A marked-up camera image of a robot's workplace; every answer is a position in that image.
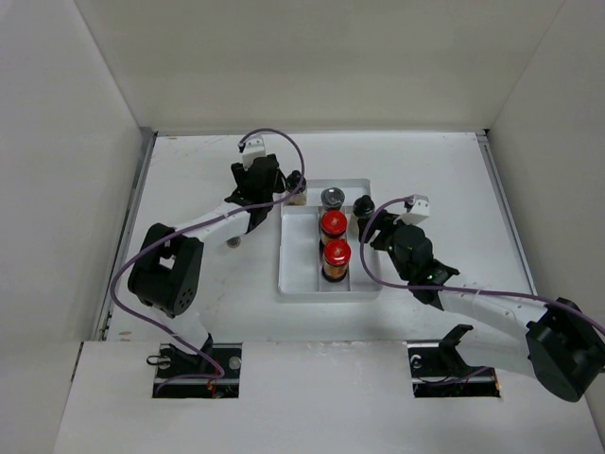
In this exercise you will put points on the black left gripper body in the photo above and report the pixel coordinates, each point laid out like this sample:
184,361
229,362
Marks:
268,199

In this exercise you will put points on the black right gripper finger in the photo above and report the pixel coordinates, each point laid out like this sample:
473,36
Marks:
391,220
368,227

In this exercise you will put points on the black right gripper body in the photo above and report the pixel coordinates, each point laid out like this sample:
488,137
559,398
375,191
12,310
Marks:
386,239

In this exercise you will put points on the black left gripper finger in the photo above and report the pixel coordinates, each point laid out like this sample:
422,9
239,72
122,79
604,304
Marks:
240,175
279,181

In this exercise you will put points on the white salt knob-top bottle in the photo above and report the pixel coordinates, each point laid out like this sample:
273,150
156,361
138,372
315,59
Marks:
363,209

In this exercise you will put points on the knob-top spice grinder bottle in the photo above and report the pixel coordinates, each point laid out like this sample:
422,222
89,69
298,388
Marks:
295,184

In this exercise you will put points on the red-lid sauce jar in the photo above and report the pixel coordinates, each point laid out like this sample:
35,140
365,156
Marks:
336,257
333,225

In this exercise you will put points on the black-cap spice bottle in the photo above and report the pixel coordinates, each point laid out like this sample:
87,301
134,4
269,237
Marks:
234,242

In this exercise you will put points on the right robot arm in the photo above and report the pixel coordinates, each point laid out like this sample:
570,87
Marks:
553,342

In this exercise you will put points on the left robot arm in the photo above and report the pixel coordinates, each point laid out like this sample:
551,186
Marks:
165,274

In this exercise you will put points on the white divided organizer tray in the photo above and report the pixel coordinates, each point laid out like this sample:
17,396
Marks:
300,276

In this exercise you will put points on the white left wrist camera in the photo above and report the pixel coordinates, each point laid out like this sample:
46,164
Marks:
251,148

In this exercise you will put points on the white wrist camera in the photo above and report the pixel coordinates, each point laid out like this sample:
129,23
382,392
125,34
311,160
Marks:
251,148
417,209

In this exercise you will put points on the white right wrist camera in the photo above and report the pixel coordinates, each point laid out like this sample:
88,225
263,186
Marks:
417,209

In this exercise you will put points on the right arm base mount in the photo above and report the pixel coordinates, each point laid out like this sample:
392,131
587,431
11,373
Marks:
438,370

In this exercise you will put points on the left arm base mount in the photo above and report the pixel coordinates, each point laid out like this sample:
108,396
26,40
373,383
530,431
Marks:
180,375

